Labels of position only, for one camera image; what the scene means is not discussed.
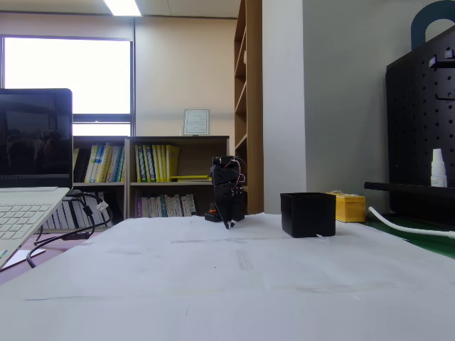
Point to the window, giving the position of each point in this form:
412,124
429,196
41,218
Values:
67,71

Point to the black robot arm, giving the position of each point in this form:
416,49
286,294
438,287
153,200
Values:
227,174

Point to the tall wooden bookshelf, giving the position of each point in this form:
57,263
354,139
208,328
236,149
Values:
253,106

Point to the flat yellow book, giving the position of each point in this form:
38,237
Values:
190,177

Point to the green desk mat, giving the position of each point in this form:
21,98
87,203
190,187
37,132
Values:
440,245

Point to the narrow low wooden bookshelf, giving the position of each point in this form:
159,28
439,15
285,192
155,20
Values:
99,184

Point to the wide low wooden bookshelf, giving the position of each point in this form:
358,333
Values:
192,156

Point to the white paper note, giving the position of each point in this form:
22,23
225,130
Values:
25,256

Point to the black square container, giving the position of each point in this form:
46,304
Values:
307,216

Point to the white dropper bottle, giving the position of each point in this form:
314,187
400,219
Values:
438,170

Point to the taped white paper sheets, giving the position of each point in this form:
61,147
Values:
227,295

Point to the teal arch shape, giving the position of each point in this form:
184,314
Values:
417,25

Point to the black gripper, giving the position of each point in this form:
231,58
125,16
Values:
225,197

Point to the black pegboard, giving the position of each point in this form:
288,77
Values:
409,124

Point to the ceiling light panel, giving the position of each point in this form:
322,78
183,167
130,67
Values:
122,7

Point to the framed certificate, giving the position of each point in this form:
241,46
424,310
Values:
196,122

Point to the black pegboard rod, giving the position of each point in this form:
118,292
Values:
391,187

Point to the orange black clamp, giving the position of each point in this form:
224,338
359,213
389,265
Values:
212,216

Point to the white laptop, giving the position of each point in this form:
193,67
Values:
32,142

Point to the yellow cardboard box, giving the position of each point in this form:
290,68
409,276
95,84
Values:
350,209

